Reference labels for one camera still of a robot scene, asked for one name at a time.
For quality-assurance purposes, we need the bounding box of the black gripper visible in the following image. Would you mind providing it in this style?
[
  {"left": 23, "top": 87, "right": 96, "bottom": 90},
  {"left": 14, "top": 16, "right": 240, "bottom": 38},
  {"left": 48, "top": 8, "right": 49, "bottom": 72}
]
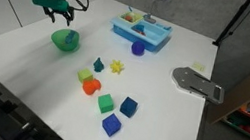
[{"left": 39, "top": 1, "right": 76, "bottom": 28}]

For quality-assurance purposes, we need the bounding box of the green translucent bowl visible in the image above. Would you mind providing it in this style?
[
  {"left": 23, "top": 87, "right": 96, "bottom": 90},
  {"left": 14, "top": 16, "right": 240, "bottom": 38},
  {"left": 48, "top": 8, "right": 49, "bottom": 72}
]
[{"left": 48, "top": 26, "right": 83, "bottom": 54}]

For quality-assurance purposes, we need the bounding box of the teal tree toy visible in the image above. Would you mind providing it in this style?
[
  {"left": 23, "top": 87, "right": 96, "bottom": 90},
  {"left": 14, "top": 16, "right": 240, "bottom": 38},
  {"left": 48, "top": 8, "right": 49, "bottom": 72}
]
[{"left": 91, "top": 56, "right": 107, "bottom": 75}]

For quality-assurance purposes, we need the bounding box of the small orange toy food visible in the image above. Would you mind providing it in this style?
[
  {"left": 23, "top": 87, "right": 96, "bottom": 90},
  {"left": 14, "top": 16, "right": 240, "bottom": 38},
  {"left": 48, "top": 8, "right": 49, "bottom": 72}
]
[{"left": 124, "top": 13, "right": 135, "bottom": 23}]

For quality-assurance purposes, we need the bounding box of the yellow star toy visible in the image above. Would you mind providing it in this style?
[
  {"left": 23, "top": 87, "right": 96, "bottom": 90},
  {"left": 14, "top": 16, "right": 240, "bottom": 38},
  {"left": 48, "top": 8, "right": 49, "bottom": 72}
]
[{"left": 108, "top": 58, "right": 126, "bottom": 76}]

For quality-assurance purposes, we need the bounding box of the orange toy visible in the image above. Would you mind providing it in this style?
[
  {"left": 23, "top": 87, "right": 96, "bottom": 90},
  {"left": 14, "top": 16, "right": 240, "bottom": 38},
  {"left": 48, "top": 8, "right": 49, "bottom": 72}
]
[{"left": 81, "top": 76, "right": 103, "bottom": 97}]

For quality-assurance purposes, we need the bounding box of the light blue toy sink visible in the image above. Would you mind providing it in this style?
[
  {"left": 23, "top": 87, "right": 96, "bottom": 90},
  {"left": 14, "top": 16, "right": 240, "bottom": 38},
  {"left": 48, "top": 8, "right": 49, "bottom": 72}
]
[{"left": 107, "top": 7, "right": 176, "bottom": 56}]

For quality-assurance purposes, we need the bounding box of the grey toy faucet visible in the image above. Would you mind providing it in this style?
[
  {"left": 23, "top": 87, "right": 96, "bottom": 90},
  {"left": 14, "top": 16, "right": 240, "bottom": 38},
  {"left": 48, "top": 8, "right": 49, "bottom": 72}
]
[{"left": 143, "top": 0, "right": 172, "bottom": 27}]

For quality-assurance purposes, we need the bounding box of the light green cube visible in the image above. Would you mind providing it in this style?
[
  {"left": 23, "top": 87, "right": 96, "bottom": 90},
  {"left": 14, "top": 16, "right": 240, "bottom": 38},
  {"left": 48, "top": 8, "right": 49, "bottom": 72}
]
[{"left": 76, "top": 66, "right": 96, "bottom": 85}]

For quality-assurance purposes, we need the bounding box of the yellow-green sink tray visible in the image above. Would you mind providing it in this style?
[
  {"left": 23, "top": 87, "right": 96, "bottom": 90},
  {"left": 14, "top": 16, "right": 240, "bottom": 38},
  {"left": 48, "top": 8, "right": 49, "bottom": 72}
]
[{"left": 116, "top": 8, "right": 145, "bottom": 26}]

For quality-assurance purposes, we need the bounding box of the purple ball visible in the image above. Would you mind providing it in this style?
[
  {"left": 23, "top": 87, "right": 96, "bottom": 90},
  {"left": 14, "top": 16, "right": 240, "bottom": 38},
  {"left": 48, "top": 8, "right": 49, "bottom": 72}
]
[{"left": 129, "top": 40, "right": 147, "bottom": 58}]

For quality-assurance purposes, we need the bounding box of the navy blue cube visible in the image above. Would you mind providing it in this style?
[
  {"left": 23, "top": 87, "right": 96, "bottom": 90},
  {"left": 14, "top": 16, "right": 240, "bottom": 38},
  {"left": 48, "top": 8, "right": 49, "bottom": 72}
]
[{"left": 118, "top": 95, "right": 140, "bottom": 119}]

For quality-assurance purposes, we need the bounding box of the royal blue cube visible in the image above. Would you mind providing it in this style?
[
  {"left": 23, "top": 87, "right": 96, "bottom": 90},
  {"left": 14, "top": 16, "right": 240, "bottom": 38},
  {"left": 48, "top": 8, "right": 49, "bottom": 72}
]
[{"left": 100, "top": 111, "right": 124, "bottom": 139}]

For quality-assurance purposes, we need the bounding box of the small yellow-green flat piece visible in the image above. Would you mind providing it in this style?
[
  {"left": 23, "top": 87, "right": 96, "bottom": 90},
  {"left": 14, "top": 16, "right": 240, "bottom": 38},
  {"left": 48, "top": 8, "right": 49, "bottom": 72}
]
[{"left": 191, "top": 61, "right": 207, "bottom": 72}]

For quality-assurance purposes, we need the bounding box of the black pole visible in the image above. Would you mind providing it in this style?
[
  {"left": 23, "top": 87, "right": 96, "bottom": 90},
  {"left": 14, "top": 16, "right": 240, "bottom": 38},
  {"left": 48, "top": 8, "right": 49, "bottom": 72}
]
[{"left": 212, "top": 0, "right": 250, "bottom": 52}]

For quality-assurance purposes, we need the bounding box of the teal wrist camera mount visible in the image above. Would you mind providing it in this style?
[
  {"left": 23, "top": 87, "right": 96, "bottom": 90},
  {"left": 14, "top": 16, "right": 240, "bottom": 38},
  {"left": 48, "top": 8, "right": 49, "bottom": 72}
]
[{"left": 30, "top": 0, "right": 72, "bottom": 14}]

